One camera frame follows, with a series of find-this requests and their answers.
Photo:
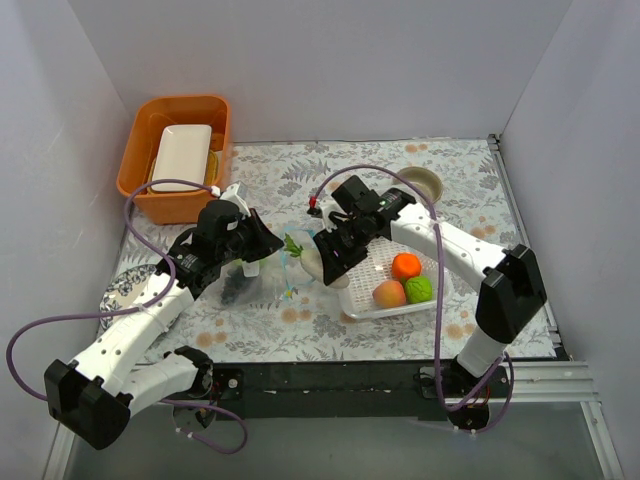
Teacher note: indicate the blue patterned plate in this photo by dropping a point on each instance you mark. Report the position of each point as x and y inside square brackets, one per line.
[126, 288]

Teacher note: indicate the dark grape bunch toy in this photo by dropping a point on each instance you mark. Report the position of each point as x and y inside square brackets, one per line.
[238, 288]

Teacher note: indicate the orange fruit toy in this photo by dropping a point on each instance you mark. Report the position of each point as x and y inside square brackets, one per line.
[405, 266]

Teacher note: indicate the clear zip top bag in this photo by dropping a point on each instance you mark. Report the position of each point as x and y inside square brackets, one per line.
[281, 275]

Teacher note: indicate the peach toy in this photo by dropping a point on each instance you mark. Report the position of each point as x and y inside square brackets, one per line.
[389, 294]

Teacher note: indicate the floral table mat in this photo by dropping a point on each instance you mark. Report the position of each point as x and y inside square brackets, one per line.
[312, 326]

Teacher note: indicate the yellow container in bin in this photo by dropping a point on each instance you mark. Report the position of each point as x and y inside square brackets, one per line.
[210, 172]

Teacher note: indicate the orange plastic bin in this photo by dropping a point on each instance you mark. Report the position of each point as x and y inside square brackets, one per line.
[142, 148]

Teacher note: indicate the white radish toy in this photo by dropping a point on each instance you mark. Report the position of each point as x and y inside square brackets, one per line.
[304, 250]

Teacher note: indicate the green fruit toy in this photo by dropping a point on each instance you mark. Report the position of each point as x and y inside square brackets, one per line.
[418, 289]

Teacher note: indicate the white plastic basket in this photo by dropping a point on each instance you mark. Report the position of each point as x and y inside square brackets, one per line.
[376, 273]

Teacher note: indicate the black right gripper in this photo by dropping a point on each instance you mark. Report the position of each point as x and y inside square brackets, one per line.
[343, 245]

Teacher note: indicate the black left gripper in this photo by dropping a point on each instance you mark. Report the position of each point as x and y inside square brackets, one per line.
[251, 236]

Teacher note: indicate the black base bar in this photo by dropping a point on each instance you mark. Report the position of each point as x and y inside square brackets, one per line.
[374, 389]

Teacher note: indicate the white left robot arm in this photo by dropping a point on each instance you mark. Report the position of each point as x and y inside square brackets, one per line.
[100, 389]

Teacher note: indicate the beige ceramic bowl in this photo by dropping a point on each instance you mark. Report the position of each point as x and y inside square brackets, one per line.
[425, 180]

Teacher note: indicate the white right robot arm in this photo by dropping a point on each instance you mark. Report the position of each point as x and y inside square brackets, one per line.
[508, 282]

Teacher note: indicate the white rectangular plate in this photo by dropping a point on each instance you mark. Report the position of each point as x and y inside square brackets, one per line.
[182, 157]

